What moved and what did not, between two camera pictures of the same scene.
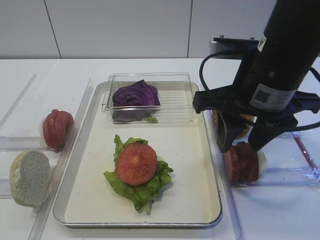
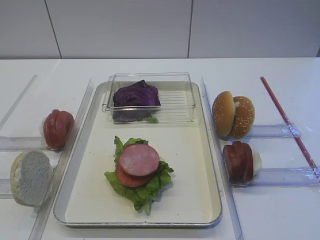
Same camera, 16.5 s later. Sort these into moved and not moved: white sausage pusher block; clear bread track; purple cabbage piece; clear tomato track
Moved: white sausage pusher block
Not moved: clear tomato track; purple cabbage piece; clear bread track
